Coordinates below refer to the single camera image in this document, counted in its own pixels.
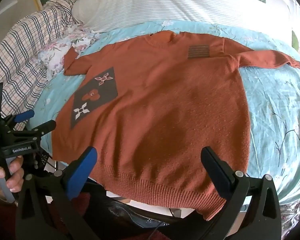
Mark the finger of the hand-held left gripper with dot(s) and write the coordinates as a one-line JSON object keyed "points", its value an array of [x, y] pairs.
{"points": [[43, 127], [24, 115]]}

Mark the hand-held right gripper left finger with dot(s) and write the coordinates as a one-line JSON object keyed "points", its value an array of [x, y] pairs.
{"points": [[82, 172]]}

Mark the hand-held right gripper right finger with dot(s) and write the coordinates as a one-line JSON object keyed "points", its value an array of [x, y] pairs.
{"points": [[218, 173]]}

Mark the orange knit sweater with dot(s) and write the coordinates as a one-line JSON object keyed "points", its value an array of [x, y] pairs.
{"points": [[165, 105]]}

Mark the person's left hand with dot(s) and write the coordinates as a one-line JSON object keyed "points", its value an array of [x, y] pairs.
{"points": [[13, 177]]}

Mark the plaid checked cloth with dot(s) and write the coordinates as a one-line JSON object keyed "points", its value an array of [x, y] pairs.
{"points": [[22, 47]]}

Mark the pink floral pillow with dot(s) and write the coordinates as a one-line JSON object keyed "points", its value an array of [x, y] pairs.
{"points": [[57, 55]]}

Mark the light blue floral bedsheet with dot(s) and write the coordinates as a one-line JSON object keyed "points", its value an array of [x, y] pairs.
{"points": [[272, 105]]}

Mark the white striped pillow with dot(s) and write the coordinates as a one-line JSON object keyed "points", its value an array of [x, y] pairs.
{"points": [[165, 2]]}

